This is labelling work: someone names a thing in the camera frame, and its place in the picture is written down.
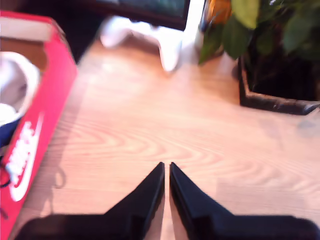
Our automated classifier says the blue suede white-striped shoe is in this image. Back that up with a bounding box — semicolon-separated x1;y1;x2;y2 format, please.
0;51;41;148

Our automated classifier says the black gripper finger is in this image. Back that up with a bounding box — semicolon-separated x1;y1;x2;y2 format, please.
169;162;236;240
104;161;166;240

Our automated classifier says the white game controller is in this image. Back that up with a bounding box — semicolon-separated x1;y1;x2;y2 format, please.
99;14;186;73

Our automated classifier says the red Nike shoebox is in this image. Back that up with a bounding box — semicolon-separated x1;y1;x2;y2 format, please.
0;9;79;240

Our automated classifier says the wide Huawei computer monitor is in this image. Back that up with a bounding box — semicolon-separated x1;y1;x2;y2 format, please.
94;0;192;32

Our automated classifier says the green leafy houseplant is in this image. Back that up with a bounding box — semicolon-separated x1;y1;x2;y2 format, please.
198;0;320;101

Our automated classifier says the black square plant tray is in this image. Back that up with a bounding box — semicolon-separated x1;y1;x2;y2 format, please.
237;56;320;116

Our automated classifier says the amber pump bottle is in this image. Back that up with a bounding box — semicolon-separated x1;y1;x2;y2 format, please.
204;0;234;26

